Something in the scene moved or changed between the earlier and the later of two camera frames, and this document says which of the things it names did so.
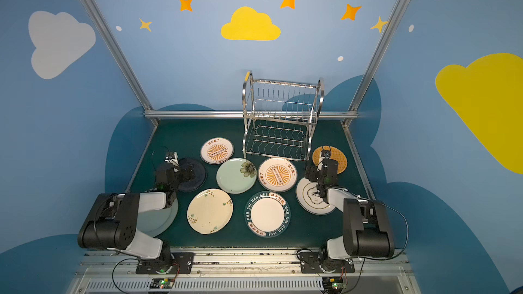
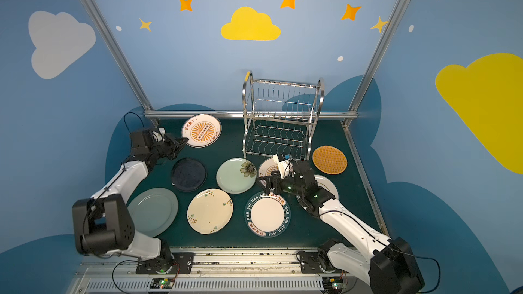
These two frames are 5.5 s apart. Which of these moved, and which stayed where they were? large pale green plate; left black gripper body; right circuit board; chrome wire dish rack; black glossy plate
Moved: left black gripper body
Stayed: large pale green plate; chrome wire dish rack; right circuit board; black glossy plate
